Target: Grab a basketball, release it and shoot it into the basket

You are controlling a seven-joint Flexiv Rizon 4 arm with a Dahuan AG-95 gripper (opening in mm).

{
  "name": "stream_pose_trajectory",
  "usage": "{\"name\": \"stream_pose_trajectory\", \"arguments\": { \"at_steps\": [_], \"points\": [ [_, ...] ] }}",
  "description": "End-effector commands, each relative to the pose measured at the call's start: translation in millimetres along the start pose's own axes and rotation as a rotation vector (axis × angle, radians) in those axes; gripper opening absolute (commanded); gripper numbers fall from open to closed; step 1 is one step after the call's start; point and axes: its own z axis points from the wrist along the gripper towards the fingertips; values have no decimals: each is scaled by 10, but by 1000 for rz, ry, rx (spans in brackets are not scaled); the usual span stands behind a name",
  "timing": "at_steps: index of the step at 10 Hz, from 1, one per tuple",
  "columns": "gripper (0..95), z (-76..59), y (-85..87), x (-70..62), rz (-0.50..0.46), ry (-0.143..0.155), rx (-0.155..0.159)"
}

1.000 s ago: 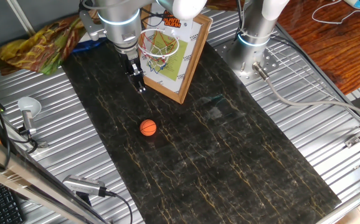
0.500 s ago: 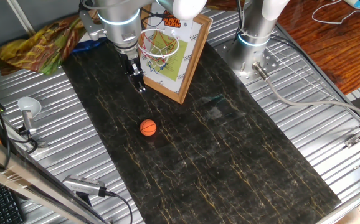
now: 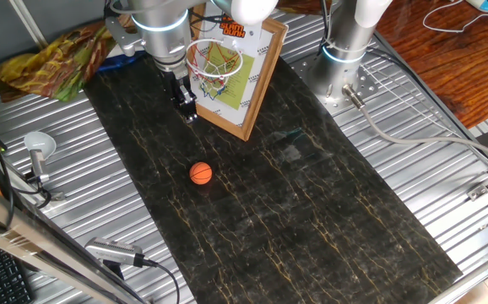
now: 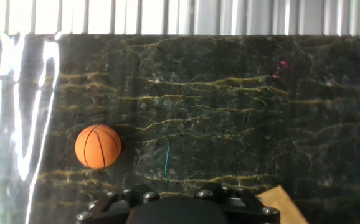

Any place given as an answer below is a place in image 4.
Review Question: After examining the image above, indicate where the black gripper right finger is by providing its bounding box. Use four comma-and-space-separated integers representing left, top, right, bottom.
194, 182, 281, 224

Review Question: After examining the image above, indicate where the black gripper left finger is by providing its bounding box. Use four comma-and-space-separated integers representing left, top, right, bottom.
75, 183, 161, 224

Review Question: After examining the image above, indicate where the orange mini basketball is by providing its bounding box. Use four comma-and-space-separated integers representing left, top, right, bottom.
74, 124, 122, 170

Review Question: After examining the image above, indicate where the toy basketball hoop board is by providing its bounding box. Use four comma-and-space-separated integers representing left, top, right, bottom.
256, 185, 309, 224

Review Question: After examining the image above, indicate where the black gold marble mat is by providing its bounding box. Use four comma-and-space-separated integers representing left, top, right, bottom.
0, 33, 360, 224

